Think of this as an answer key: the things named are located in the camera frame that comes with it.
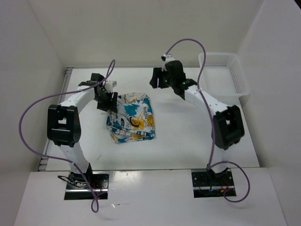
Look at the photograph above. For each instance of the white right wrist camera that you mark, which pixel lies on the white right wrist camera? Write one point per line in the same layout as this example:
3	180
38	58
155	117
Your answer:
167	58

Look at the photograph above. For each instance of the patterned white teal yellow shorts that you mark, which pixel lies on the patterned white teal yellow shorts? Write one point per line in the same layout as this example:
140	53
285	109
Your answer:
134	119

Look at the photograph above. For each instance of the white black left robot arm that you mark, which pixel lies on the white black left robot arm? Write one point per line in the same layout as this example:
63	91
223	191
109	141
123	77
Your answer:
68	139

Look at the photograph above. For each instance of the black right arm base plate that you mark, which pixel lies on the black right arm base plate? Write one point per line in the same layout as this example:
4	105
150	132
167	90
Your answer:
206	185

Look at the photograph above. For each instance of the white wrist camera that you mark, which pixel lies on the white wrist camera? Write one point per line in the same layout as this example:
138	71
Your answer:
109	86
167	58

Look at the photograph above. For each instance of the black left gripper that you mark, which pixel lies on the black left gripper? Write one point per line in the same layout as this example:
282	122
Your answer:
111	105

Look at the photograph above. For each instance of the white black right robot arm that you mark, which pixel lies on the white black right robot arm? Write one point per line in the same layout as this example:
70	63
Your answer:
226	121

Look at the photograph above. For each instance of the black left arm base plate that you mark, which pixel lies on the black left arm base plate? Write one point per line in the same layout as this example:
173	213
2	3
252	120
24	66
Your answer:
77	189

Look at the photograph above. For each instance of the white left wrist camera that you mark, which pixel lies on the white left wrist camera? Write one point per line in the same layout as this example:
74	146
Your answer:
109	86

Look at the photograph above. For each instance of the white plastic mesh basket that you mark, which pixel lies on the white plastic mesh basket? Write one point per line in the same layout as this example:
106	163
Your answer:
223	75

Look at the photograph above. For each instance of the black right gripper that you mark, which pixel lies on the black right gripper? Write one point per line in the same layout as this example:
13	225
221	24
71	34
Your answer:
157	74

